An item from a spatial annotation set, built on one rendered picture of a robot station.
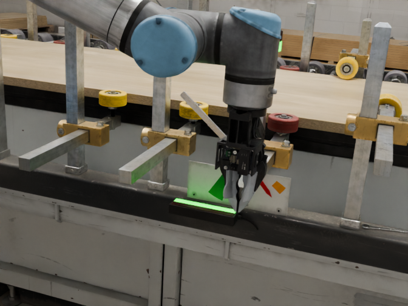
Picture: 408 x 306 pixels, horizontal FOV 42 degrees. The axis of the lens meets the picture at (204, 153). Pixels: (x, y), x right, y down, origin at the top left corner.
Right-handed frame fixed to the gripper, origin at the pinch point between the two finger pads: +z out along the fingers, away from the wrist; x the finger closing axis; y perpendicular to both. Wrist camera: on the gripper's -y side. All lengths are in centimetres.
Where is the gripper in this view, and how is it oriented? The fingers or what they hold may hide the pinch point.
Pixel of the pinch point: (239, 204)
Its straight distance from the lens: 104.6
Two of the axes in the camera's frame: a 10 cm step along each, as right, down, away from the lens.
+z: -0.8, 9.5, 2.9
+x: 9.4, 1.7, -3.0
